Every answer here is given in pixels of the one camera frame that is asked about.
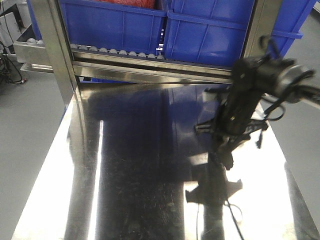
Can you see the blue plastic bin left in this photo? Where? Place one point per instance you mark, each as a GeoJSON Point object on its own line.
{"type": "Point", "coordinates": [114, 26]}

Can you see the grey brake pad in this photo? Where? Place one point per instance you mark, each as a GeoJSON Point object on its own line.
{"type": "Point", "coordinates": [225, 157]}

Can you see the stainless steel rack frame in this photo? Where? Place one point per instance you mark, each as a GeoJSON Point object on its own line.
{"type": "Point", "coordinates": [56, 56]}

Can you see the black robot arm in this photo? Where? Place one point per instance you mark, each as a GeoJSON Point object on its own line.
{"type": "Point", "coordinates": [281, 78]}

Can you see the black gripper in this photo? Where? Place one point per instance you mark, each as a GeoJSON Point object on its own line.
{"type": "Point", "coordinates": [234, 115]}

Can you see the large blue plastic bin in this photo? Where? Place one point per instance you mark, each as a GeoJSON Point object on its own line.
{"type": "Point", "coordinates": [213, 31]}

